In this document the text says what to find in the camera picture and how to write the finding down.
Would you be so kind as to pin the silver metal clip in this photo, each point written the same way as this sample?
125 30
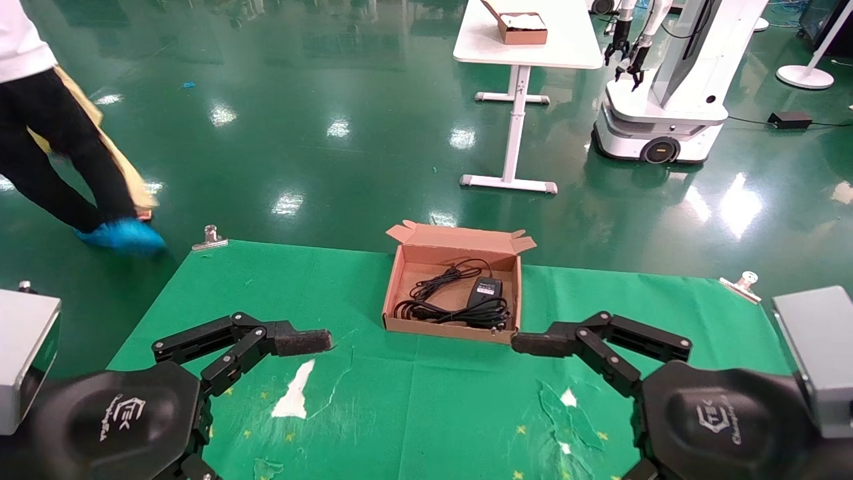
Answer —
210 240
741 286

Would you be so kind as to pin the small filled cardboard box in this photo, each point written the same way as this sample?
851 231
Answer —
523 32

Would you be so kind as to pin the black power brick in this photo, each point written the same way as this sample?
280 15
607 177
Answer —
790 120

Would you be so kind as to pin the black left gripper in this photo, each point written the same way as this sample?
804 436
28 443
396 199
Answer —
100 426

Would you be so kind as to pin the blue shoe cover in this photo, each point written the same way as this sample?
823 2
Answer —
126 236

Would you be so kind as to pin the dark cabinet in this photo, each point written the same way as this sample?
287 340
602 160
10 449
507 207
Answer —
826 23

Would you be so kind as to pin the white wheeled robot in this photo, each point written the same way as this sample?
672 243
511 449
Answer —
686 73

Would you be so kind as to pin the white floor stand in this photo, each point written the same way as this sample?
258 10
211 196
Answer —
805 76

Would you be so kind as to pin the green table cloth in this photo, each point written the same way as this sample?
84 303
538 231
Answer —
433 400

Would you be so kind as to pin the background robot arm black gripper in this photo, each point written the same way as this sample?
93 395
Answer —
638 60
618 43

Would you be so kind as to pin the white table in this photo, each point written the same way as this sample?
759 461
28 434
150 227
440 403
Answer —
566 40

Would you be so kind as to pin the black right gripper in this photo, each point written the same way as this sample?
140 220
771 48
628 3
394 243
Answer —
733 426

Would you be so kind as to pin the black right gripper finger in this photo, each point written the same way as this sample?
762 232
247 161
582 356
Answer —
543 343

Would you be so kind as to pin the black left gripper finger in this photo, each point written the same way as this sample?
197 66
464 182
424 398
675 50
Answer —
300 340

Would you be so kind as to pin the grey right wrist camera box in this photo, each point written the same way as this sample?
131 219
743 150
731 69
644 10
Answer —
820 346

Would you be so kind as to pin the person in black trousers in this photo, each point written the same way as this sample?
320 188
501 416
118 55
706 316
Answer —
46 133

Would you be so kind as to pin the open brown cardboard box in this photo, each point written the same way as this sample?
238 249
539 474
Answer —
453 250

